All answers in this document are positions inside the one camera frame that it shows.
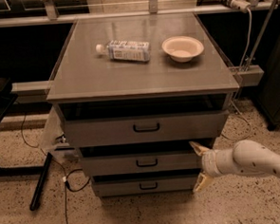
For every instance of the dark cabinet at right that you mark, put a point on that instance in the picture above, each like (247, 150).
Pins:
(269, 90)

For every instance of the black stand leg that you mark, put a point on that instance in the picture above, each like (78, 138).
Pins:
(35, 202)

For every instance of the white paper bowl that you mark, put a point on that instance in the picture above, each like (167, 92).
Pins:
(182, 48)

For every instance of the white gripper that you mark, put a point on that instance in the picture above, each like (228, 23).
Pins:
(209, 164)

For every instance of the metal diagonal pole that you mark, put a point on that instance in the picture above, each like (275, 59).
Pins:
(245, 62)

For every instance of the grey top drawer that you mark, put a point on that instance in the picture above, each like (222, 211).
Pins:
(138, 121)

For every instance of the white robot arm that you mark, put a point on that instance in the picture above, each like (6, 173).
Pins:
(246, 158)

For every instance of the clear plastic water bottle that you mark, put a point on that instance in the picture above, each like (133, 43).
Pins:
(125, 50)

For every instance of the grey drawer cabinet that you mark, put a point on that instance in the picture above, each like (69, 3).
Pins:
(86, 76)

